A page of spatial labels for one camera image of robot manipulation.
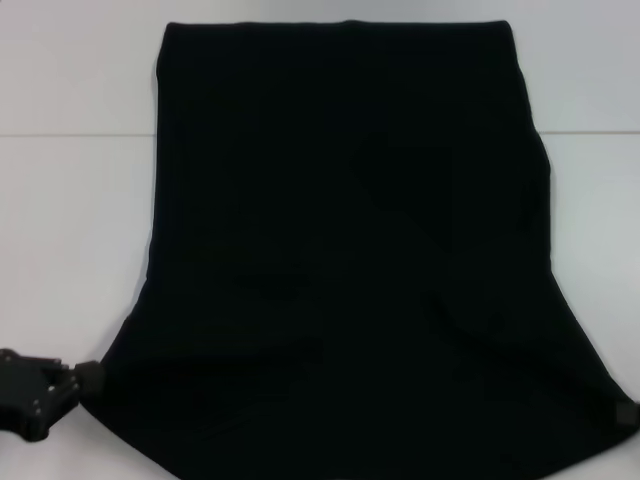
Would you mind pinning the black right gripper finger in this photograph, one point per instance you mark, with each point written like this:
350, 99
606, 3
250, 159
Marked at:
627, 414

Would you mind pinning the black t-shirt with FREE print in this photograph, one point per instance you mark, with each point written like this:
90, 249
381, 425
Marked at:
350, 225

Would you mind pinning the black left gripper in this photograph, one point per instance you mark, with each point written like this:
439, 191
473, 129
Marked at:
25, 395

